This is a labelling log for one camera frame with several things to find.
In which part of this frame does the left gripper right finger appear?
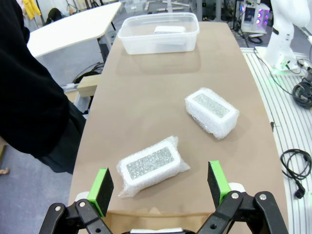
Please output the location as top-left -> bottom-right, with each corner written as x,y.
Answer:
195,160 -> 290,234

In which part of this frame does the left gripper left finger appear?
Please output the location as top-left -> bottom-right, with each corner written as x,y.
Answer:
39,167 -> 115,234

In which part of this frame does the bubble clock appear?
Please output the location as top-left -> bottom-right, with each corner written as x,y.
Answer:
116,136 -> 191,198
184,87 -> 240,140

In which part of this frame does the white unwrapped clock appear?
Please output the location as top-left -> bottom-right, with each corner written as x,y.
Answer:
153,25 -> 187,47

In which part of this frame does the ribbed white platform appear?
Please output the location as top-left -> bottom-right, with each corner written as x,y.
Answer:
240,46 -> 312,234

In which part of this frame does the beige table support beam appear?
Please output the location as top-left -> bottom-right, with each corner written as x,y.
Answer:
77,74 -> 102,98

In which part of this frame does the person in black sweater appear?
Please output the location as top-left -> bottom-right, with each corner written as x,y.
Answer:
0,0 -> 87,175

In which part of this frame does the clear plastic container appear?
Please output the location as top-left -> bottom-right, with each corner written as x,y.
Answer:
117,12 -> 200,55

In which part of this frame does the computer case with lit fans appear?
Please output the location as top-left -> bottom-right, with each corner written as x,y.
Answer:
240,0 -> 272,34

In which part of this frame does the yellow garment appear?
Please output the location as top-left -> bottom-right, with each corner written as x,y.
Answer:
23,0 -> 42,19

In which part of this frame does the black cable with plug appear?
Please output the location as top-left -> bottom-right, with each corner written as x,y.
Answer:
280,149 -> 312,199

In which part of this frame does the black cable coil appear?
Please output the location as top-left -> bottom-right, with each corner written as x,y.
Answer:
291,73 -> 312,110

